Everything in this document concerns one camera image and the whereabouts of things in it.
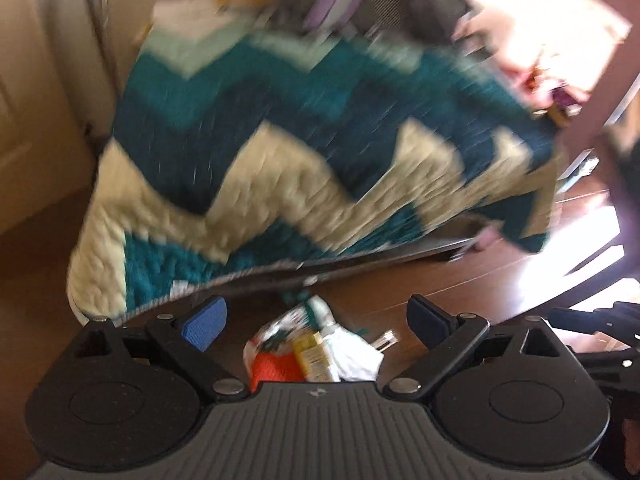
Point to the white crumpled plastic bag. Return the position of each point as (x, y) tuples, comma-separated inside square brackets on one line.
[(352, 352)]

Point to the brown wooden furniture frame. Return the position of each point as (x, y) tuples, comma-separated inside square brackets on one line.
[(590, 125)]

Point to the white printed wrapper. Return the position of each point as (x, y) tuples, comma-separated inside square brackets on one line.
[(282, 327)]

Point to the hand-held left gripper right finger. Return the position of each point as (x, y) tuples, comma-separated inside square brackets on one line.
[(426, 321)]

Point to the dark bed rail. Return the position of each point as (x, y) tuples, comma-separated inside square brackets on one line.
[(400, 255)]

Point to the yellow paper packet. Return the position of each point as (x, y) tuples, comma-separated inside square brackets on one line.
[(314, 357)]

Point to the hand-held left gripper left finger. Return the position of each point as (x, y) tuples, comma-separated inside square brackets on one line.
[(202, 324)]

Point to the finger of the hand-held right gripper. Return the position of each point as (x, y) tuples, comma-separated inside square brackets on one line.
[(590, 317), (617, 360)]

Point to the teal and cream chevron blanket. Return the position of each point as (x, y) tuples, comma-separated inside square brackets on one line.
[(280, 160)]

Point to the cream door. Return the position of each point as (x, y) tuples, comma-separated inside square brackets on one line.
[(35, 95)]

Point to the orange mesh bag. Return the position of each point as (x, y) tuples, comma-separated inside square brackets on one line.
[(272, 367)]

